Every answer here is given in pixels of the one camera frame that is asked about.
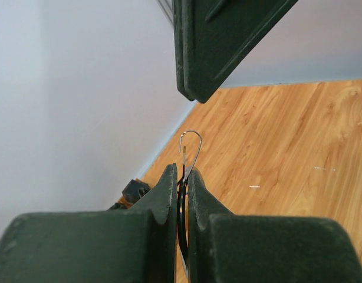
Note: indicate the keyring with keys and tags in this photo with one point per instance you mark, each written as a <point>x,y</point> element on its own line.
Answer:
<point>181,200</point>

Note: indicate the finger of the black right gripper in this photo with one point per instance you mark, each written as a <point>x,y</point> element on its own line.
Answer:
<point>213,37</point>

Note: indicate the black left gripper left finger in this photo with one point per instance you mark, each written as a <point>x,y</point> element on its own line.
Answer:
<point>124,245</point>

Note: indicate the wooden compartment tray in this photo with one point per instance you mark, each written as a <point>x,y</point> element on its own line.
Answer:
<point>131,194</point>

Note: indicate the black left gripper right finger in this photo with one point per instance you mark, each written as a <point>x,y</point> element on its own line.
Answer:
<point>225,247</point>

